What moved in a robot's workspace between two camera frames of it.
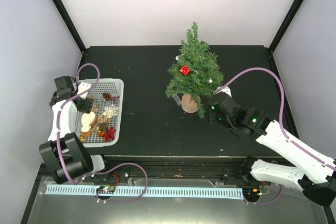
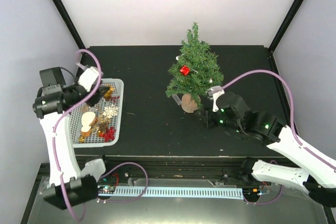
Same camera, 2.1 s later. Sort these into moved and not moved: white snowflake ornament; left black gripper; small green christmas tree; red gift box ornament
Moved: left black gripper
Not moved: white snowflake ornament; red gift box ornament; small green christmas tree
